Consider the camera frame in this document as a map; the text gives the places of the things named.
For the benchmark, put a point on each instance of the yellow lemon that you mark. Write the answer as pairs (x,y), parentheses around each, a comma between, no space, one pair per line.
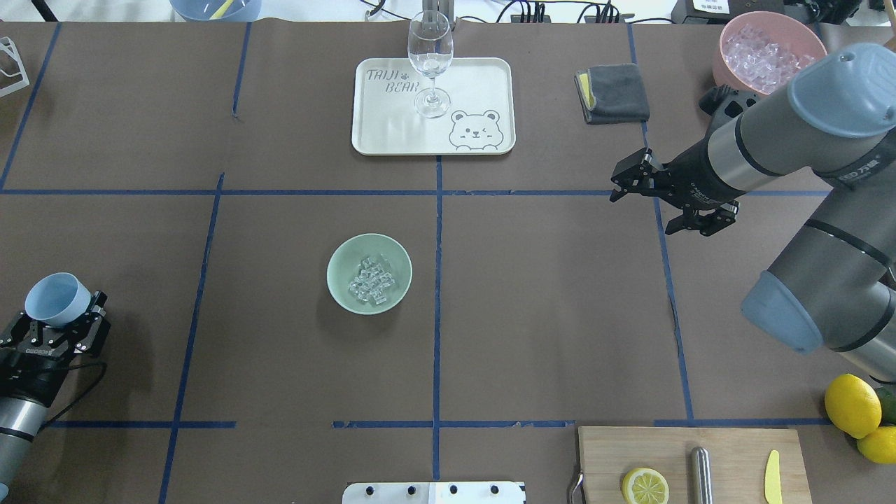
(853,406)
(879,446)

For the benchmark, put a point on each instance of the pink bowl with ice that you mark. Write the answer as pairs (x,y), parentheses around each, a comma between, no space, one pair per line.
(762,51)

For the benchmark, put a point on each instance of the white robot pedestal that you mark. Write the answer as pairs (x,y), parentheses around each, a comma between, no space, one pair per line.
(436,492)

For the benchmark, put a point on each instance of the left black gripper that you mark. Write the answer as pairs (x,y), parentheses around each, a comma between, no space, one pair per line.
(29,374)

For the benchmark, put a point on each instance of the ice cubes in green bowl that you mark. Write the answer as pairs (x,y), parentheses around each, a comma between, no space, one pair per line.
(374,280)

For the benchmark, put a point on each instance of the green lime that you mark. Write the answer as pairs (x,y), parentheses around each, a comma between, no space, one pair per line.
(886,397)

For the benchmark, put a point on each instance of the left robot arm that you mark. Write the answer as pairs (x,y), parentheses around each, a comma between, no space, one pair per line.
(22,420)

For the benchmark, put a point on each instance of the clear wine glass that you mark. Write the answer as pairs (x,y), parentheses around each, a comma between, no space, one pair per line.
(430,49)

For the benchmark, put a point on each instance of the wooden cutting board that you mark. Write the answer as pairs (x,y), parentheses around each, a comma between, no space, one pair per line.
(738,458)

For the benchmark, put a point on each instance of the half lemon slice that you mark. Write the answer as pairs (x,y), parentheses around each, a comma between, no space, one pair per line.
(645,485)

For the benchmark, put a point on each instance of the white wire cup rack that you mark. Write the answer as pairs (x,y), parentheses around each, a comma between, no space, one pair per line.
(14,76)

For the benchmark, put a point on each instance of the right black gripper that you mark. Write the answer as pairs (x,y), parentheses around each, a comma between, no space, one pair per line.
(689,175)

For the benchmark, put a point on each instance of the yellow plastic fork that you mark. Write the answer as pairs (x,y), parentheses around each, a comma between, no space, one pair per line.
(221,10)

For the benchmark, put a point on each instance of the green ceramic bowl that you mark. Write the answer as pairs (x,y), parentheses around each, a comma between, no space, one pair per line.
(343,265)

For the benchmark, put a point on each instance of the yellow plastic knife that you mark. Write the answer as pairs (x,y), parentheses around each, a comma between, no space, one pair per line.
(772,478)

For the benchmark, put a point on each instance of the blue bowl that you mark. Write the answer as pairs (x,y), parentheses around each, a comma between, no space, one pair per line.
(199,11)

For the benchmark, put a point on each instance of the light blue plastic cup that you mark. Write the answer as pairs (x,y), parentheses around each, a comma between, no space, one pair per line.
(57,299)

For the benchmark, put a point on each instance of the white bear tray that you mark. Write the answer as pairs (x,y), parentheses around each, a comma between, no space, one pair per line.
(394,114)

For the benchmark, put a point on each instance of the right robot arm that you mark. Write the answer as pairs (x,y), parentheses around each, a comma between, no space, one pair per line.
(825,288)

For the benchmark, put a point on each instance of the grey folded cloth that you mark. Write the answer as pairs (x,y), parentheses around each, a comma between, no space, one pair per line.
(612,94)

